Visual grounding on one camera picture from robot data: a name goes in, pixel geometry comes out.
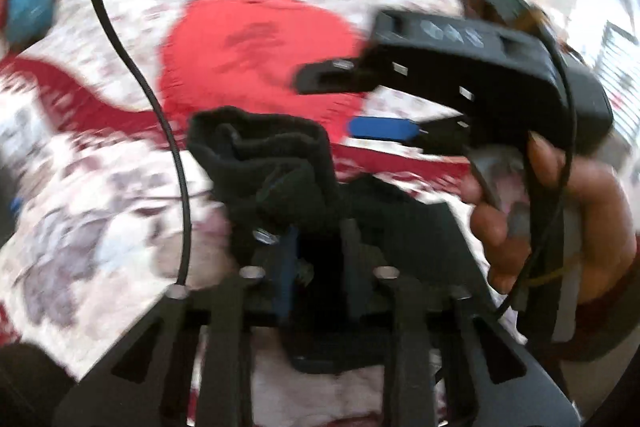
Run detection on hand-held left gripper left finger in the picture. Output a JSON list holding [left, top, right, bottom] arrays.
[[57, 226, 302, 427]]

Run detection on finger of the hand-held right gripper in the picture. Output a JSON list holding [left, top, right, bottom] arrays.
[[348, 116, 472, 156], [292, 56, 382, 96]]

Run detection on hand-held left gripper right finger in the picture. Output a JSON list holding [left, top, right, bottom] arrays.
[[342, 218, 584, 427]]

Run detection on black pants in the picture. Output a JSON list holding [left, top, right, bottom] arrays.
[[187, 106, 488, 308]]

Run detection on person's right forearm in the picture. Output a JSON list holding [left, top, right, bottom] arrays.
[[560, 252, 640, 364]]

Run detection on person's right hand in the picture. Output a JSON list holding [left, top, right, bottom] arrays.
[[460, 131, 639, 304]]

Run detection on red heart-shaped frilled pillow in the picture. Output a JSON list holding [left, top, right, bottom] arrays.
[[159, 0, 372, 144]]

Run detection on red and white fleece blanket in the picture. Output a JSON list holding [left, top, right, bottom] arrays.
[[0, 56, 526, 427]]

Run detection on teal bag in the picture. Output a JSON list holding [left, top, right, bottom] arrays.
[[7, 0, 57, 46]]

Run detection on black braided cable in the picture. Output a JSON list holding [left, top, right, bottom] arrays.
[[42, 0, 194, 288], [495, 14, 579, 321]]

